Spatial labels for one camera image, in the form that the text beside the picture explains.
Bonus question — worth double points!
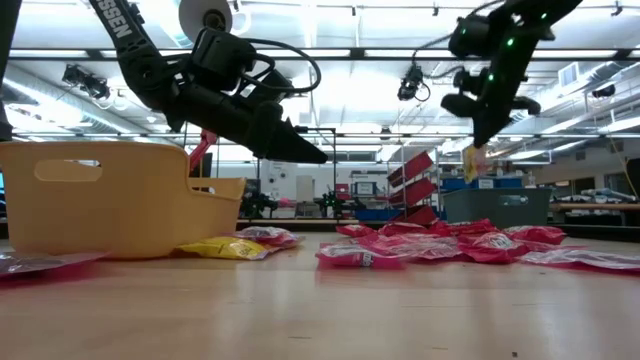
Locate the wooden workbench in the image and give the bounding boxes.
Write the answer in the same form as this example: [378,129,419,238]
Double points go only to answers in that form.
[552,201,640,227]

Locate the yellow sour candy bag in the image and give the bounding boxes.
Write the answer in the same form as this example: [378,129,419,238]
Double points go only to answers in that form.
[174,236,271,261]
[462,144,489,185]

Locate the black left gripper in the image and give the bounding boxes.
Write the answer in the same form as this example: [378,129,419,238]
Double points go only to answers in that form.
[166,83,329,165]

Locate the teal plastic bin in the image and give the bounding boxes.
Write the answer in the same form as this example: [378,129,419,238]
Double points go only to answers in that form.
[442,187,557,231]

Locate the blue storage bins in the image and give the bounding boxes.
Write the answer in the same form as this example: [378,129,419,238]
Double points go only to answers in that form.
[439,175,524,192]

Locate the red bin rack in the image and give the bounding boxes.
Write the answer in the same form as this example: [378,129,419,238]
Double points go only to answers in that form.
[387,149,440,226]

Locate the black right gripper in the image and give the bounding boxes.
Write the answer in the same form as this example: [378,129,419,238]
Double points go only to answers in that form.
[439,58,544,149]

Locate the pink transparent candy pack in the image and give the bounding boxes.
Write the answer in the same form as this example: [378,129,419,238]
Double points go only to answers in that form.
[0,251,109,279]
[517,248,640,275]
[315,243,406,271]
[234,225,304,250]

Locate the small red KitKat bar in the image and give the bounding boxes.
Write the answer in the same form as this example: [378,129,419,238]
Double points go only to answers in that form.
[335,223,379,239]
[430,218,499,236]
[377,221,431,237]
[457,232,531,265]

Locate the black left camera cable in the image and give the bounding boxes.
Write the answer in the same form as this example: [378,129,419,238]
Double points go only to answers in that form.
[234,37,322,96]

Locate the black ceiling fixture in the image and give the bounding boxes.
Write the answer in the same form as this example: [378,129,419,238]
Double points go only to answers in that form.
[62,63,112,100]

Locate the red desk lamp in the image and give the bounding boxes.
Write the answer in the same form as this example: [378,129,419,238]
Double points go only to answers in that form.
[178,0,234,171]

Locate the white cylindrical tank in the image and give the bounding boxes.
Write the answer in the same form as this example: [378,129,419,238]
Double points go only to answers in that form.
[259,159,300,202]

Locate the red candy pack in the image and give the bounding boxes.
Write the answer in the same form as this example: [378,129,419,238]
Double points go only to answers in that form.
[502,225,567,246]
[357,233,464,262]

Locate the yellow plastic bin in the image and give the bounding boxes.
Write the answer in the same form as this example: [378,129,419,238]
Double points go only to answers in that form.
[0,140,247,260]

